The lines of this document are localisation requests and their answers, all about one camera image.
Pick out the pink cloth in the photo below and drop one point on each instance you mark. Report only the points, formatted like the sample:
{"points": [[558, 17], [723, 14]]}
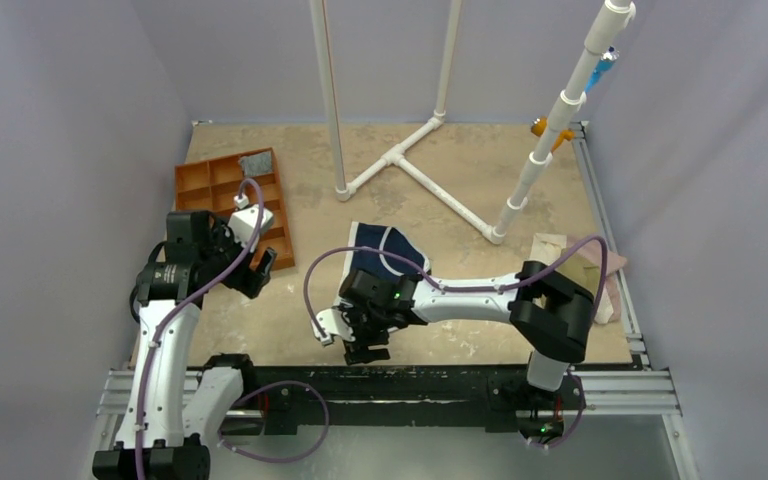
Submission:
{"points": [[610, 307]]}

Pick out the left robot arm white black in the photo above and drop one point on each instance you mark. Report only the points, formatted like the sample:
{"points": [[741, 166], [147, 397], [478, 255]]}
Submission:
{"points": [[162, 437]]}

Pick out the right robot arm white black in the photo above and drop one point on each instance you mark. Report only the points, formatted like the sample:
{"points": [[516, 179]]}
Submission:
{"points": [[550, 311]]}

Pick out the white PVC pipe frame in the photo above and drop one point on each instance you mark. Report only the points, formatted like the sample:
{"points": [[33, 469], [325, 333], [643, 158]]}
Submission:
{"points": [[407, 82]]}

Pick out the grey folded cloth in tray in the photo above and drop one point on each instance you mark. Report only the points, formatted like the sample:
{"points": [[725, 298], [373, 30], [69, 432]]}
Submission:
{"points": [[255, 164]]}

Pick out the navy blue underwear white trim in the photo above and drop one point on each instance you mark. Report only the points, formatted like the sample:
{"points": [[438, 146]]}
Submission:
{"points": [[384, 251]]}

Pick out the orange compartment tray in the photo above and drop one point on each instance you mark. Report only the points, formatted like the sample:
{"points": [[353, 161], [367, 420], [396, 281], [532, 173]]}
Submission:
{"points": [[211, 185]]}

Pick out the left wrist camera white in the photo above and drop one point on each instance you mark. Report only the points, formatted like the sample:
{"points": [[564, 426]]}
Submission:
{"points": [[249, 222]]}

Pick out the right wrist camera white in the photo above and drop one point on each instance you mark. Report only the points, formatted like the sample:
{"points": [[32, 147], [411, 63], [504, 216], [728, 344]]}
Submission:
{"points": [[330, 324]]}

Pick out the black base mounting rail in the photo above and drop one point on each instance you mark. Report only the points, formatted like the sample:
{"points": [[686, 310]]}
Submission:
{"points": [[493, 398]]}

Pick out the aluminium extrusion frame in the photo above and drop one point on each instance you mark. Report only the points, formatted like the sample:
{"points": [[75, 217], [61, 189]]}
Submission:
{"points": [[629, 389]]}

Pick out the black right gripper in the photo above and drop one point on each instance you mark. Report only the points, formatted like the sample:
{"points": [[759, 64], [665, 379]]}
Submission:
{"points": [[363, 331]]}

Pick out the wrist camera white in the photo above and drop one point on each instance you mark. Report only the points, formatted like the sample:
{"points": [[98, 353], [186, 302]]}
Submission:
{"points": [[249, 222], [330, 324]]}

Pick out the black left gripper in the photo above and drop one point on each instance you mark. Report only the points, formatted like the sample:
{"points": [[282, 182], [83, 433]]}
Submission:
{"points": [[248, 280]]}

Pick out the white PVC angled pole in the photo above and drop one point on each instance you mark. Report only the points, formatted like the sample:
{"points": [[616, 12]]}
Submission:
{"points": [[611, 19]]}

